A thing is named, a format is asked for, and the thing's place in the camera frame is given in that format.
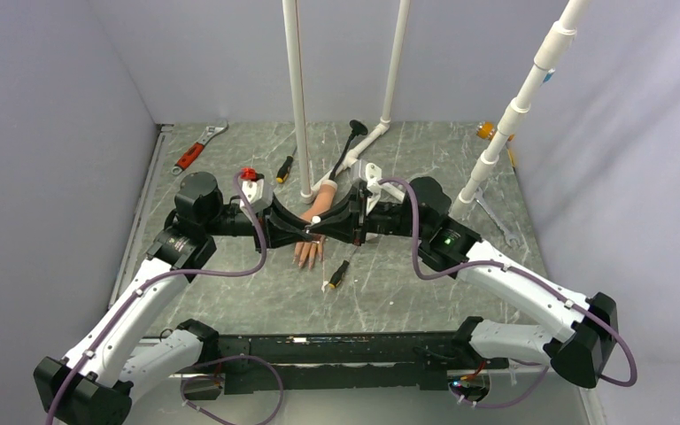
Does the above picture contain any black yellow screwdriver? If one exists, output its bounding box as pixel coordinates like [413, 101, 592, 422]
[275, 147, 298, 184]
[321, 246, 360, 293]

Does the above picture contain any mannequin practice hand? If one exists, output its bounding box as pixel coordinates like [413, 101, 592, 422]
[292, 180, 339, 270]

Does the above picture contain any white angled PVC pole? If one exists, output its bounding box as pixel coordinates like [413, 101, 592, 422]
[450, 0, 591, 219]

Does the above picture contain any black yellow screwdriver near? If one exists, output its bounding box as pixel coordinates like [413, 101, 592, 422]
[321, 246, 360, 293]

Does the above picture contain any red adjustable wrench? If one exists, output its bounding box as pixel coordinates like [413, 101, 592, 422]
[171, 120, 229, 176]

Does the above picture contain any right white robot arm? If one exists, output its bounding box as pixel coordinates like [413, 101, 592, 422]
[302, 177, 638, 389]

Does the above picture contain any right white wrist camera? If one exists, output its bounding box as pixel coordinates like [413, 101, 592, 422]
[351, 159, 383, 213]

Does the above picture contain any white PVC pipe frame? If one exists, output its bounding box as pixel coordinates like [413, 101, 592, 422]
[282, 0, 411, 204]

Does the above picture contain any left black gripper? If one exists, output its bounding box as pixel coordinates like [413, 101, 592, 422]
[203, 190, 312, 253]

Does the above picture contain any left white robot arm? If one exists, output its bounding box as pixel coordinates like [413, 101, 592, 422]
[34, 168, 309, 424]

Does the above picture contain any orange yellow tool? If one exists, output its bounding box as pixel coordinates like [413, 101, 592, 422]
[475, 121, 517, 169]

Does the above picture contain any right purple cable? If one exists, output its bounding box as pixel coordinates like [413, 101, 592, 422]
[377, 176, 639, 411]

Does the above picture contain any silver combination wrench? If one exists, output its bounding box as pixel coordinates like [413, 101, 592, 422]
[474, 188, 520, 248]

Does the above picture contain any black yellow screwdriver far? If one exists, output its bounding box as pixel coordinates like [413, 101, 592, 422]
[275, 147, 298, 184]

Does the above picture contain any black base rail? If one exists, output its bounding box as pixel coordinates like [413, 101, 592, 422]
[158, 319, 511, 395]

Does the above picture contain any black suction mount stalk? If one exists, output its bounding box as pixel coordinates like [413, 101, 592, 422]
[328, 120, 368, 182]

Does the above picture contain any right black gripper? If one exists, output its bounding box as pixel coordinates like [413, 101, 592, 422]
[310, 186, 429, 247]

